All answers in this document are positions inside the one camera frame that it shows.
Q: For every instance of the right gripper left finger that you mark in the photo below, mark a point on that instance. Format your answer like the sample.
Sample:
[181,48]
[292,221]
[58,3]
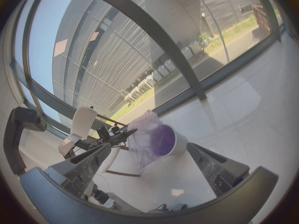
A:
[79,169]

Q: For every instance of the white trash bin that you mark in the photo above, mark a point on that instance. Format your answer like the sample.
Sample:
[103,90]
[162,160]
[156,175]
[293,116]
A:
[180,145]

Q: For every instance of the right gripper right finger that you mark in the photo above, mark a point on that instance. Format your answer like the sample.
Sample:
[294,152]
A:
[217,171]

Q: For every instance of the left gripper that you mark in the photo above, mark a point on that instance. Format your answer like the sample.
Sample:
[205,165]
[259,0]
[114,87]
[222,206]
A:
[112,138]

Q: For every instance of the white wooden-framed chair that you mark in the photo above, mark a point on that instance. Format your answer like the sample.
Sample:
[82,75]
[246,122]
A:
[84,122]

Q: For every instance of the purple plastic bag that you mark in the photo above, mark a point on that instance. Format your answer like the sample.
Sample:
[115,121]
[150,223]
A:
[144,134]

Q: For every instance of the window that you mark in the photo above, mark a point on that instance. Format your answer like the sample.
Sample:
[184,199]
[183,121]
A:
[105,43]

